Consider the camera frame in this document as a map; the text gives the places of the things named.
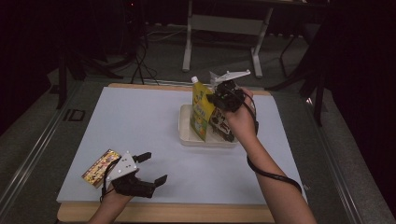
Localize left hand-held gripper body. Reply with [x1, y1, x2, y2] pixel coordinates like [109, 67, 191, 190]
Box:
[104, 151, 157, 199]

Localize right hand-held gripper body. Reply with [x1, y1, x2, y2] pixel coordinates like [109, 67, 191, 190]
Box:
[209, 69, 251, 113]

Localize yellow seasoning packet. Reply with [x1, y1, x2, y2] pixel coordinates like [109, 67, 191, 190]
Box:
[190, 76, 217, 143]

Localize clear packet of dark seaweed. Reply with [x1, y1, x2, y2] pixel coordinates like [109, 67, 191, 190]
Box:
[209, 108, 236, 143]

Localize white plastic storage bin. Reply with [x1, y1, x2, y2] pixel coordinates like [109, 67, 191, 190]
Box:
[177, 104, 241, 148]

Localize person's right hand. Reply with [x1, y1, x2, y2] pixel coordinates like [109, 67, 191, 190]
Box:
[223, 88, 260, 147]

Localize person's left hand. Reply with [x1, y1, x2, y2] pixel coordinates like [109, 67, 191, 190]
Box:
[100, 183, 135, 208]

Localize gold patterned snack packet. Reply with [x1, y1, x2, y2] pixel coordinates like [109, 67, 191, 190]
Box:
[81, 148, 121, 189]

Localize white table sheet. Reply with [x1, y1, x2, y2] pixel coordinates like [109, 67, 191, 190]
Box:
[56, 86, 307, 205]

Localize black floor socket plate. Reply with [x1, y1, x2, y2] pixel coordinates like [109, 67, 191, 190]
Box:
[64, 108, 86, 122]

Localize black metal stand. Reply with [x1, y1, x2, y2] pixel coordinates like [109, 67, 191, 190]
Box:
[57, 46, 124, 110]

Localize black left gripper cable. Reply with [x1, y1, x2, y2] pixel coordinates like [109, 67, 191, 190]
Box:
[100, 158, 123, 203]

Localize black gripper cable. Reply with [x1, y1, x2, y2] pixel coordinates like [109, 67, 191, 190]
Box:
[241, 92, 303, 193]
[100, 158, 123, 203]

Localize white metal desk frame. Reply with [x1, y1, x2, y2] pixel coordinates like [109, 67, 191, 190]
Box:
[181, 0, 331, 78]

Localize black floor cables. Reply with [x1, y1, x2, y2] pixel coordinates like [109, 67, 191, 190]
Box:
[130, 40, 160, 86]

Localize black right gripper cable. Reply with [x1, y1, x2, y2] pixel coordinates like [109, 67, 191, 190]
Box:
[241, 92, 303, 193]

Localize black chair frame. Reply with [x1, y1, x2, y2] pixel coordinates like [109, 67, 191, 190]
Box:
[265, 31, 328, 127]

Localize metal floor rail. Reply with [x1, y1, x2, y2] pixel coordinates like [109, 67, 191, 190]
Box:
[0, 90, 78, 213]
[306, 99, 365, 224]

